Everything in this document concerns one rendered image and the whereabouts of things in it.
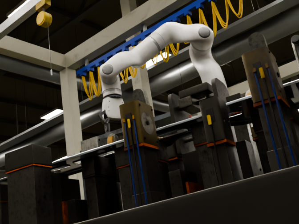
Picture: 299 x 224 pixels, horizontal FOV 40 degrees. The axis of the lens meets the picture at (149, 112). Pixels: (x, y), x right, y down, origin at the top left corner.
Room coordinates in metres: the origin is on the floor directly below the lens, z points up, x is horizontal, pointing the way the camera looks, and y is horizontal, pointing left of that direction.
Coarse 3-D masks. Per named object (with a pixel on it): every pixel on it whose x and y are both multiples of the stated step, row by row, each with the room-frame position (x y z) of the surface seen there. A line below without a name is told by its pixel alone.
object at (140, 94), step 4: (136, 92) 1.05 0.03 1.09; (140, 92) 1.04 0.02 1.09; (144, 92) 1.05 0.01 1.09; (132, 96) 1.06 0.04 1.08; (136, 96) 1.05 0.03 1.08; (140, 96) 1.05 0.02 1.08; (144, 96) 1.04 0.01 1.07; (140, 100) 1.05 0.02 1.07; (144, 100) 1.05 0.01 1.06; (148, 100) 1.06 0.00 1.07; (148, 104) 1.06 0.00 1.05
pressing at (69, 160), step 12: (288, 84) 0.90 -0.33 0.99; (288, 96) 1.02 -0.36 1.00; (228, 108) 1.04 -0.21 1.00; (240, 108) 1.05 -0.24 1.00; (252, 108) 1.07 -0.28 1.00; (192, 120) 1.09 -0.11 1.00; (240, 120) 1.18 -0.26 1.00; (156, 132) 1.15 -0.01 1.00; (168, 132) 1.17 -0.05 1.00; (180, 132) 1.19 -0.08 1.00; (108, 144) 1.18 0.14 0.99; (120, 144) 1.22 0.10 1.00; (168, 144) 1.29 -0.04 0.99; (72, 156) 1.24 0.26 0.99; (84, 156) 1.29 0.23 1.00; (108, 156) 1.34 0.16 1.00; (72, 168) 1.43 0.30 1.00; (0, 180) 1.40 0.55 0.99
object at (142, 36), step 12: (204, 0) 3.76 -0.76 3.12; (228, 0) 3.61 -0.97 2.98; (240, 0) 3.55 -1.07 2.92; (180, 12) 3.95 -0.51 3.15; (216, 12) 3.70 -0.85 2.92; (228, 12) 3.67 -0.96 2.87; (240, 12) 3.57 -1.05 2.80; (144, 24) 4.28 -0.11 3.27; (156, 24) 4.17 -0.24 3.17; (216, 24) 3.77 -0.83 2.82; (144, 36) 4.28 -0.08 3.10; (120, 48) 4.53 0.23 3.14; (168, 48) 4.15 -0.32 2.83; (96, 60) 4.80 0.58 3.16; (156, 60) 4.27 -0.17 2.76; (84, 72) 4.99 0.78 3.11; (84, 84) 4.97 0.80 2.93
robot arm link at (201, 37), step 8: (168, 24) 1.66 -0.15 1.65; (176, 24) 1.66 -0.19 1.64; (184, 24) 1.66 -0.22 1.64; (192, 24) 1.64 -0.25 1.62; (200, 24) 1.60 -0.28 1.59; (152, 32) 1.67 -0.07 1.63; (160, 32) 1.65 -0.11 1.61; (168, 32) 1.65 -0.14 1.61; (176, 32) 1.65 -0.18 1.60; (184, 32) 1.63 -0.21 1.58; (192, 32) 1.60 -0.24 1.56; (200, 32) 1.59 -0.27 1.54; (208, 32) 1.59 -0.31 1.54; (160, 40) 1.66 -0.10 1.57; (168, 40) 1.68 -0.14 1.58; (176, 40) 1.67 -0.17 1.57; (184, 40) 1.64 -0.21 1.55; (192, 40) 1.62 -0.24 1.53; (200, 40) 1.60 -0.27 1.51; (208, 40) 1.61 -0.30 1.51; (160, 48) 1.68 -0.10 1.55; (200, 48) 1.65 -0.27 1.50; (208, 48) 1.67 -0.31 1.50
